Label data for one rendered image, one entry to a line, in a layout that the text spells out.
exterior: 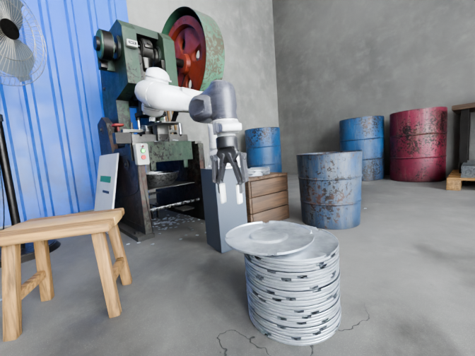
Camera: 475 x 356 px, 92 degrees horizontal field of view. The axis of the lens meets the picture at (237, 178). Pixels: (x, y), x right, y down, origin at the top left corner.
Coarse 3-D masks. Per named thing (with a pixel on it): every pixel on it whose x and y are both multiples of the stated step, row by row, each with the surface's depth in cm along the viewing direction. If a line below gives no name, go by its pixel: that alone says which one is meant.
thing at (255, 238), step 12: (240, 228) 86; (252, 228) 85; (264, 228) 84; (276, 228) 83; (288, 228) 82; (300, 228) 81; (228, 240) 75; (240, 240) 74; (252, 240) 73; (264, 240) 71; (276, 240) 71; (288, 240) 71; (300, 240) 71; (312, 240) 69; (252, 252) 63; (264, 252) 64; (276, 252) 64; (288, 252) 62
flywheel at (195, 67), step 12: (180, 24) 194; (192, 24) 183; (180, 36) 203; (192, 36) 190; (204, 36) 174; (180, 48) 206; (192, 48) 192; (204, 48) 176; (192, 60) 195; (204, 60) 178; (180, 72) 204; (192, 72) 197; (180, 84) 212; (192, 84) 199
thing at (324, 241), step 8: (312, 232) 78; (320, 232) 78; (328, 232) 76; (320, 240) 71; (328, 240) 71; (336, 240) 70; (312, 248) 66; (320, 248) 66; (328, 248) 66; (336, 248) 64; (264, 256) 62; (272, 256) 63; (280, 256) 63; (288, 256) 62; (296, 256) 62; (304, 256) 62; (312, 256) 61; (320, 256) 60
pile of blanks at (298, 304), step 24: (264, 264) 62; (288, 264) 59; (312, 264) 61; (336, 264) 64; (264, 288) 63; (288, 288) 60; (312, 288) 62; (336, 288) 64; (264, 312) 64; (288, 312) 61; (312, 312) 62; (336, 312) 67; (288, 336) 63; (312, 336) 61
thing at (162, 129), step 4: (152, 124) 168; (156, 124) 166; (160, 124) 167; (164, 124) 169; (168, 124) 170; (172, 124) 172; (156, 128) 169; (160, 128) 170; (164, 128) 172; (168, 128) 175; (156, 132) 169; (160, 132) 170; (164, 132) 172; (168, 132) 175; (156, 136) 170; (160, 136) 170; (164, 136) 172; (168, 136) 174; (160, 140) 170; (164, 140) 172; (168, 140) 175
